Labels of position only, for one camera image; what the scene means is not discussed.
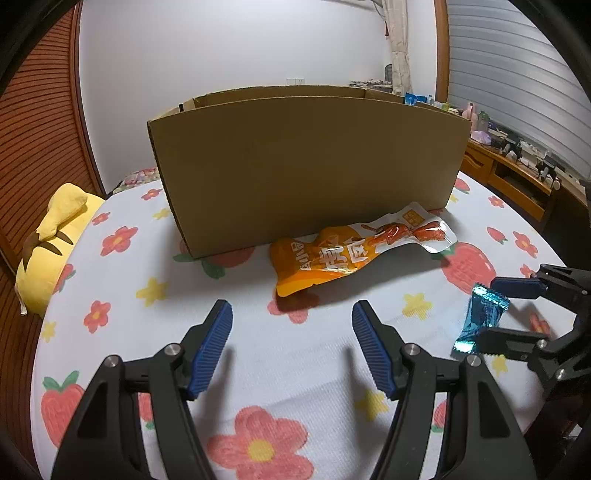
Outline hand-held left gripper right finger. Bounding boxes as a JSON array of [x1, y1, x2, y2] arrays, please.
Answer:
[[352, 300, 539, 480]]

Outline wooden slatted headboard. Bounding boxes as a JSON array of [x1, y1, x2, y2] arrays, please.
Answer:
[[0, 9, 109, 462]]

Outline cardboard box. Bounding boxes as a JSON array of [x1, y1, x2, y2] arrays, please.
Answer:
[[147, 84, 472, 258]]

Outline yellow plush toy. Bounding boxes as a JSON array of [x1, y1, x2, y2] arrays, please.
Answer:
[[15, 183, 106, 317]]

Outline beige curtain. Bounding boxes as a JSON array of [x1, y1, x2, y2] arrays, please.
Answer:
[[381, 0, 413, 96]]

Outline orange snack packet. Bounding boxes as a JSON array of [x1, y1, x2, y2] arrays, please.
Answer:
[[270, 202, 458, 297]]

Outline blue foil candy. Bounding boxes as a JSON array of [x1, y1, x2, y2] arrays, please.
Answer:
[[452, 284, 511, 355]]

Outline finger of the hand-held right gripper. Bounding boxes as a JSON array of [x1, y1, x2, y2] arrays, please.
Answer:
[[490, 264, 591, 301], [475, 300, 591, 388]]

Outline floral pillow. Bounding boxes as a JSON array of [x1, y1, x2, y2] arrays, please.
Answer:
[[111, 167, 160, 195]]

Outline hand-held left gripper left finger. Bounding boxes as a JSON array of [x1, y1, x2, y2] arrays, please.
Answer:
[[51, 299, 234, 480]]

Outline grey window blinds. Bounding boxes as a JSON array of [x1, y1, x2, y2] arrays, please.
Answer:
[[445, 0, 591, 181]]

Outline wooden desk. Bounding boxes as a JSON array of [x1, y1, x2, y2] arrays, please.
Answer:
[[455, 136, 591, 241]]

